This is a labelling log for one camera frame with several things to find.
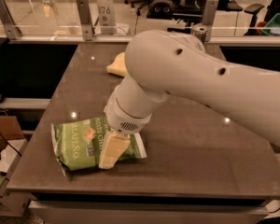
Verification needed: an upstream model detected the silver redbull can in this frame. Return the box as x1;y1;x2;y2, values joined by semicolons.
190;24;207;43

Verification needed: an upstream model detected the white numbered sign stand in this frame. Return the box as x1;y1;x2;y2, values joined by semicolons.
96;0;117;35

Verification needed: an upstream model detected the black office chair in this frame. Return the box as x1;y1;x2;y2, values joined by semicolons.
124;0;264;35

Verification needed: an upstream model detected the right metal bracket post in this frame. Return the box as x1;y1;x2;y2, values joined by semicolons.
202;0;219;42

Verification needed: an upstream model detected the metal bracket post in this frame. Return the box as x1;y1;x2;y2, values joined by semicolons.
76;0;94;41
202;0;219;42
0;0;22;40

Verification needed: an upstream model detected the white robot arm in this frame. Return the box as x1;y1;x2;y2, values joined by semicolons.
105;30;280;147

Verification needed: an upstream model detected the black cable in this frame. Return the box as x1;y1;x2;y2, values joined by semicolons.
0;116;22;158

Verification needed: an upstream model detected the brown cardboard box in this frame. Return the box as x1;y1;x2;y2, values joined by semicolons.
0;116;24;150

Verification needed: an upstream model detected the left metal bracket post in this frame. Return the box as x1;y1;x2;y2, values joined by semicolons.
0;0;22;40

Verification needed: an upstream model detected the yellow sponge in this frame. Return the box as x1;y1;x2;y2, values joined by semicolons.
106;52;127;77

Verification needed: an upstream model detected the green bin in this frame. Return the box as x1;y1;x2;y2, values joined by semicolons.
261;13;280;36

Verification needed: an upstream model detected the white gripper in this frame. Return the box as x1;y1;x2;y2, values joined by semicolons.
99;86;152;169

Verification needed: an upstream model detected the middle metal bracket post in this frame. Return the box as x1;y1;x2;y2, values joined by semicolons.
76;0;94;41

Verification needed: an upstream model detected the white box on floor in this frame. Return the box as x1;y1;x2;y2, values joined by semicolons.
0;139;30;217

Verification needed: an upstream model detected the green jalapeno chip bag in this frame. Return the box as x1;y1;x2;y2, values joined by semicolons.
51;116;147;172

